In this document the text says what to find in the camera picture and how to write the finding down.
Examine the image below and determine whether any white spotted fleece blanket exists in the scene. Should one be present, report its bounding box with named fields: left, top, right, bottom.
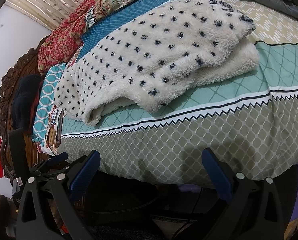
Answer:
left=54, top=0, right=259, bottom=126

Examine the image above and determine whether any person's left hand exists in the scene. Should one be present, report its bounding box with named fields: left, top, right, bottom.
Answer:
left=0, top=194, right=17, bottom=227

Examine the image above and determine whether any dark cloth on headboard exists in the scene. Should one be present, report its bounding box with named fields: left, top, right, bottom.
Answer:
left=11, top=74, right=43, bottom=133

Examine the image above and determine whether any smartphone on bed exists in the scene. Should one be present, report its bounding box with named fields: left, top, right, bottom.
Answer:
left=55, top=110, right=64, bottom=148

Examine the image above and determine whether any patterned teal beige bedsheet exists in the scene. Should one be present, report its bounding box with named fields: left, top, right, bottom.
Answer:
left=32, top=0, right=298, bottom=184

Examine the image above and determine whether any carved wooden headboard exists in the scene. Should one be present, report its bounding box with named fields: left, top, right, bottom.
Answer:
left=0, top=37, right=47, bottom=183

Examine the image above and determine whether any red floral quilt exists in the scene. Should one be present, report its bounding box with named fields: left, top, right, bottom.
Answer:
left=37, top=0, right=135, bottom=74

